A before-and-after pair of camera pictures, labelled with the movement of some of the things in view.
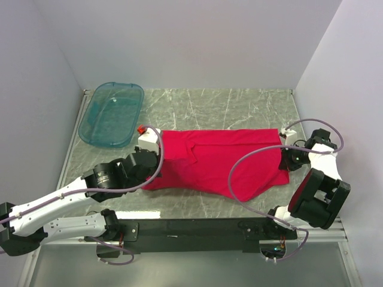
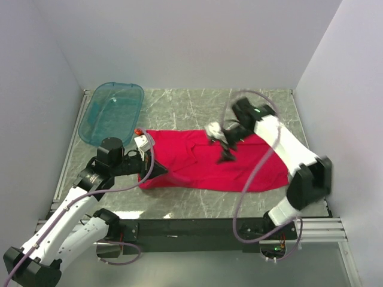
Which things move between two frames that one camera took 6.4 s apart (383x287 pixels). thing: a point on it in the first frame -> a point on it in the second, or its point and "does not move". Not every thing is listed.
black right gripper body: (295, 158) -> (234, 134)
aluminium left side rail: (85, 94) does not move
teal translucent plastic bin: (111, 114) does not move
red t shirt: (204, 159) does not move
